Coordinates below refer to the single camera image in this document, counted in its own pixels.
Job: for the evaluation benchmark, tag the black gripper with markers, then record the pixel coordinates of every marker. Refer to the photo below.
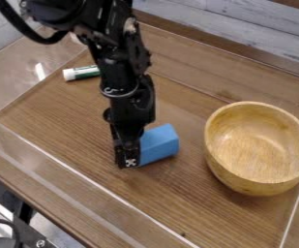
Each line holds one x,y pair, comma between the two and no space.
127,116

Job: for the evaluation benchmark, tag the blue foam block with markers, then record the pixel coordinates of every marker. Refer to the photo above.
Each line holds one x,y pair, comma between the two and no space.
159,144

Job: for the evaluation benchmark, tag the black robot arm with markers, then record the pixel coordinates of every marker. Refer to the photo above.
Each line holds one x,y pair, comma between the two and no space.
107,28

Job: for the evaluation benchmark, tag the brown wooden bowl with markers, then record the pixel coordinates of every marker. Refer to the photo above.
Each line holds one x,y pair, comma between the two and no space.
251,148

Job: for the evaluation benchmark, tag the green white marker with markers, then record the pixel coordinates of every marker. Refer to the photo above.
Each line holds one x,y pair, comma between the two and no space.
80,72

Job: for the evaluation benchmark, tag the clear acrylic tray wall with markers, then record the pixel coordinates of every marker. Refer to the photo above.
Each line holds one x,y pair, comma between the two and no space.
101,220

